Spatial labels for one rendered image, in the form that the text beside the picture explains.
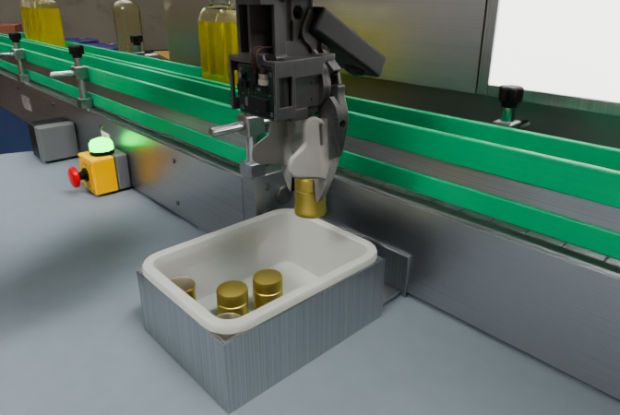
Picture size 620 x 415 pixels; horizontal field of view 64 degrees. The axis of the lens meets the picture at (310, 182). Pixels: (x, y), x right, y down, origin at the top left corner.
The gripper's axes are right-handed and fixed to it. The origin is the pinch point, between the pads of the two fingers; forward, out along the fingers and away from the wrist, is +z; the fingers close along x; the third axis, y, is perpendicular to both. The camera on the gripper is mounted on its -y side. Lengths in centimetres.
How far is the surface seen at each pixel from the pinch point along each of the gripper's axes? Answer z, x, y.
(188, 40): -8, -81, -32
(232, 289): 10.6, -2.4, 9.1
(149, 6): 9, -878, -405
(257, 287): 11.2, -1.6, 6.4
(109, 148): 8, -55, 1
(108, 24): 37, -904, -334
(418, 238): 8.4, 6.5, -11.6
